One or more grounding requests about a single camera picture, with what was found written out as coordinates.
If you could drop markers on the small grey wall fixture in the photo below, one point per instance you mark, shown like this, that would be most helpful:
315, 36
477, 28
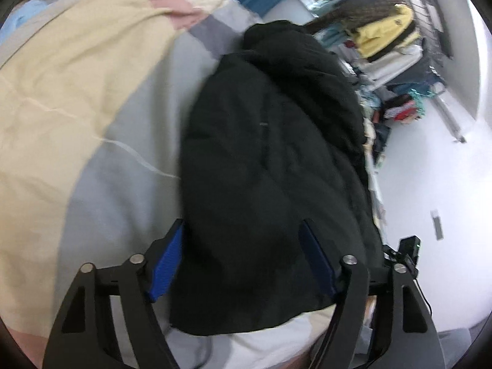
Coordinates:
436, 225

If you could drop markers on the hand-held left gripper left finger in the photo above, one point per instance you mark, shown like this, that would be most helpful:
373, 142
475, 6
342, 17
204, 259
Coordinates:
169, 261

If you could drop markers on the brown houndstooth scarf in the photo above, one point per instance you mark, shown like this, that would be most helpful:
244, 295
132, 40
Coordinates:
369, 11

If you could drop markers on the white hanging sweater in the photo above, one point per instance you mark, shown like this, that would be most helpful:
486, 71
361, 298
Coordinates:
388, 65

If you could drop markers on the black puffer jacket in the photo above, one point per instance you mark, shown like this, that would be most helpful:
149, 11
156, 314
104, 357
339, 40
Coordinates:
269, 161

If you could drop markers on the green clip hanger with socks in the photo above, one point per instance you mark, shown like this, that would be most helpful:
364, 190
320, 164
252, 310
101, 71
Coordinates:
411, 105

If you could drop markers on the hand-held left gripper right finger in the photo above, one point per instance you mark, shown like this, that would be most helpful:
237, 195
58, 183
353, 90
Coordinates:
317, 261

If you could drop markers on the yellow fleece jacket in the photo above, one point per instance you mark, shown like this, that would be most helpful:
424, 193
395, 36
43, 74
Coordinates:
380, 30

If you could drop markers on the patchwork pastel bed quilt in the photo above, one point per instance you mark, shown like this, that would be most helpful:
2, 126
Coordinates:
77, 123

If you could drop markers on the metal ceiling clothes rack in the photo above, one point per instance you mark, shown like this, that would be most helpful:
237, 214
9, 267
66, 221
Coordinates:
430, 15

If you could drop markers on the teal hanging cloth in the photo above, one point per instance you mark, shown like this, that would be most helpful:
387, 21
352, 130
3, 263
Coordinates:
330, 36

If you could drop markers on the pile of mixed clothes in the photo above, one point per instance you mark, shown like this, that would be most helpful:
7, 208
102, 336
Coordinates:
378, 134

